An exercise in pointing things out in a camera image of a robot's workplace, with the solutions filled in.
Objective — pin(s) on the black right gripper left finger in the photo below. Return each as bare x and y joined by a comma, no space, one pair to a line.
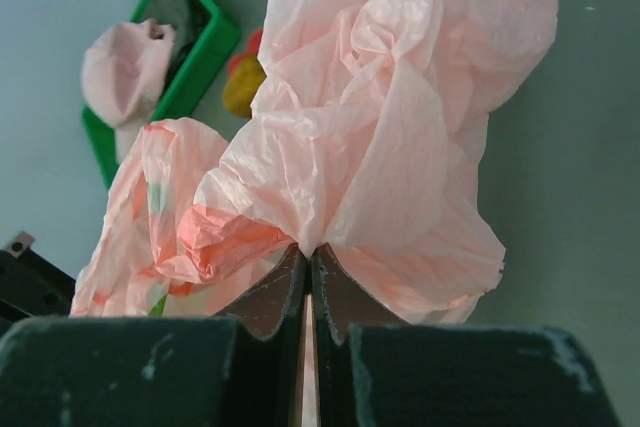
238,367

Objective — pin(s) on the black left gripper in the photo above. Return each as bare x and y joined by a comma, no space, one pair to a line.
30,285

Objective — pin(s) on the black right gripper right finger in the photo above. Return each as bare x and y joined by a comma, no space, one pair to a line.
375,369

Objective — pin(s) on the pink plastic bag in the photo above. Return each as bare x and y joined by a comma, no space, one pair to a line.
366,136

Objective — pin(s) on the pink baseball cap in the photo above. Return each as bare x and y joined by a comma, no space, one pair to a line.
123,77

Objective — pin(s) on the green plastic bin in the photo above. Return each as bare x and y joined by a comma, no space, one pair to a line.
180,98

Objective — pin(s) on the dark grey cloth in bin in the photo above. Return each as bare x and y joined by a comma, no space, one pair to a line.
188,20

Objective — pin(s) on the red strawberry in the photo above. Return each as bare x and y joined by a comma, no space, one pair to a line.
251,49

